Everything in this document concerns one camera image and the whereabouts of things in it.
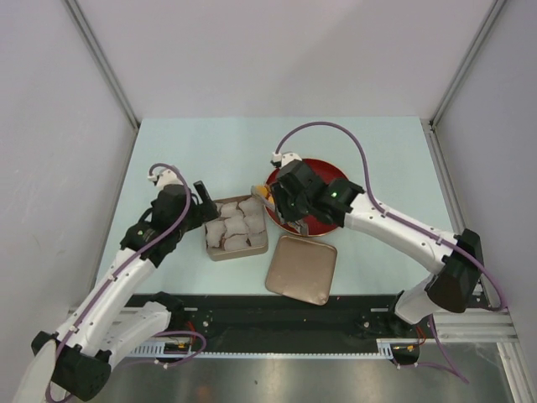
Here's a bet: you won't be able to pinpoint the orange biscuit cookie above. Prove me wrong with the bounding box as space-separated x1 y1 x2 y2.
256 186 269 198

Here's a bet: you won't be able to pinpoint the metal serving tongs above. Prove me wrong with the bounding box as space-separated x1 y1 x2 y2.
251 185 308 236

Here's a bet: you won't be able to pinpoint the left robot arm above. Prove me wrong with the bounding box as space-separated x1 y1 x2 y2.
31 165 218 402

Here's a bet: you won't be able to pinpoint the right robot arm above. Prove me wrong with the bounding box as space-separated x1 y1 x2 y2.
269 160 483 324

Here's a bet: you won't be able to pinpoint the red round tray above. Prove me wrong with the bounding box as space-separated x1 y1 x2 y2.
265 158 347 237

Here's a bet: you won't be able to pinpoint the white paper cookie cups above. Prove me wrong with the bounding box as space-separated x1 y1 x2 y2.
205 199 268 251

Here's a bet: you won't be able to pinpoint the gold cookie tin box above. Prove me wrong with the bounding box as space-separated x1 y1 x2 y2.
203 195 269 263

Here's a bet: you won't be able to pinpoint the gold tin lid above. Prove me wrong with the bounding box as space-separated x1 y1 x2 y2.
265 235 337 306

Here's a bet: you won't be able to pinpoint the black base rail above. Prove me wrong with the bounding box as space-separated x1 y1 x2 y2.
125 293 490 353

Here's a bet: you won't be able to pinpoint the white cable duct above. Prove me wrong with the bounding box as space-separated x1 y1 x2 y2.
129 343 395 359

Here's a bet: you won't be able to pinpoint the aluminium frame right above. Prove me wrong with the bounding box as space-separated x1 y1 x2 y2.
421 119 536 402

